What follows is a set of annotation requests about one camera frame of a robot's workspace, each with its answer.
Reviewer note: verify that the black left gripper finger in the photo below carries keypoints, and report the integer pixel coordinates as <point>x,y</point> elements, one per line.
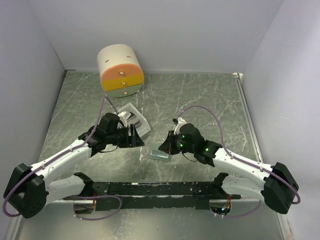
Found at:
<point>136,139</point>
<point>129,136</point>

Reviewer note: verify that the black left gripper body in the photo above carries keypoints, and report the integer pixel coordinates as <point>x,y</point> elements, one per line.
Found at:
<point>119,137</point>

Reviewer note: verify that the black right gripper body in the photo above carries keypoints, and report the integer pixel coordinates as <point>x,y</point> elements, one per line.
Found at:
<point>179,145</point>

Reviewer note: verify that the green card holder book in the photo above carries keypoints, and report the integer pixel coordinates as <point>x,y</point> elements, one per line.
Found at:
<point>156,154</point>

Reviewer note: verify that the white card tray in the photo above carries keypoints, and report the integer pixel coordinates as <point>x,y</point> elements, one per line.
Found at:
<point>144,126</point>

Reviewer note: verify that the black credit card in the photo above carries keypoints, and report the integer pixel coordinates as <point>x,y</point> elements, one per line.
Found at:
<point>131,118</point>

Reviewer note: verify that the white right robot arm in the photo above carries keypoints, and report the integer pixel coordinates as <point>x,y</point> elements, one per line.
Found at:
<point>272,184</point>

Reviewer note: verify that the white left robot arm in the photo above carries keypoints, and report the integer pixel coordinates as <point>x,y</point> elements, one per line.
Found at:
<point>30,188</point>

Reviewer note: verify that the round mini drawer cabinet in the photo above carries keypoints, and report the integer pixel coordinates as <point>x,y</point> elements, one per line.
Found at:
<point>119,70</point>

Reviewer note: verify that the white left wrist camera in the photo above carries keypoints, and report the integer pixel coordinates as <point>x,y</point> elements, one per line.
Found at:
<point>123,117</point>

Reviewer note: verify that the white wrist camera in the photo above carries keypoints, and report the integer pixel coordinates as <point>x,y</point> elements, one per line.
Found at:
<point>178,122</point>
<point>123,117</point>

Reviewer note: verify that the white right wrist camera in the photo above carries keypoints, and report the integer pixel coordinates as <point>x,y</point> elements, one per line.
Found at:
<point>178,122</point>

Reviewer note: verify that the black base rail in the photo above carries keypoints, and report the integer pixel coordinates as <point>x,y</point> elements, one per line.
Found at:
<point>149,195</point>

